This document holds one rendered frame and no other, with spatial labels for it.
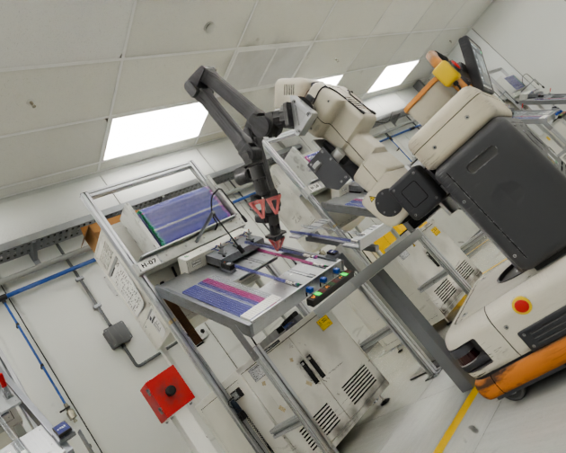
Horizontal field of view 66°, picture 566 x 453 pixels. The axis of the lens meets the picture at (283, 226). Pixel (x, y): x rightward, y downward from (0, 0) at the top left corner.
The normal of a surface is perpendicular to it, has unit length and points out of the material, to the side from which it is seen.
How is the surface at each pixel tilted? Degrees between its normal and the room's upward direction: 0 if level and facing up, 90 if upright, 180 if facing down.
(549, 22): 90
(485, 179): 90
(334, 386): 90
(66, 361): 90
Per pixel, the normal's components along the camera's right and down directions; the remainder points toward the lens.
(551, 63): -0.66, 0.34
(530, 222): -0.53, 0.19
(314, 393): 0.44, -0.55
